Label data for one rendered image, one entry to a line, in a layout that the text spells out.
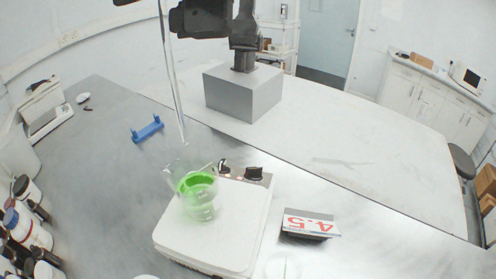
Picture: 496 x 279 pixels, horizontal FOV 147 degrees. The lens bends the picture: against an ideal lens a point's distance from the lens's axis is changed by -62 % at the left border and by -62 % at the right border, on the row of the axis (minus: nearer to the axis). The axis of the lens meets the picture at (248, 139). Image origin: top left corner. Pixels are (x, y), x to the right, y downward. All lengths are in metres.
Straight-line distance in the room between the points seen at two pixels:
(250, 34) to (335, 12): 2.61
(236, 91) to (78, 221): 0.48
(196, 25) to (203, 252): 0.23
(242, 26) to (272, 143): 0.30
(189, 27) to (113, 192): 0.36
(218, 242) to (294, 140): 0.33
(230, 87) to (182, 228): 0.37
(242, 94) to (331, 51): 2.69
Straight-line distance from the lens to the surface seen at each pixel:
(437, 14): 3.17
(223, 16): 0.19
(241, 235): 0.23
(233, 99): 0.51
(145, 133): 0.54
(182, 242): 0.23
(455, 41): 3.27
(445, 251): 0.50
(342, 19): 3.03
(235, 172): 0.33
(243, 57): 0.54
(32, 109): 1.24
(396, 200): 0.46
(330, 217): 0.36
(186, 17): 0.21
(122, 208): 0.41
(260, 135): 0.48
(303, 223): 0.31
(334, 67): 3.14
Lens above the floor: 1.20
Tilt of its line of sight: 40 degrees down
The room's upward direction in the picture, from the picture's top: straight up
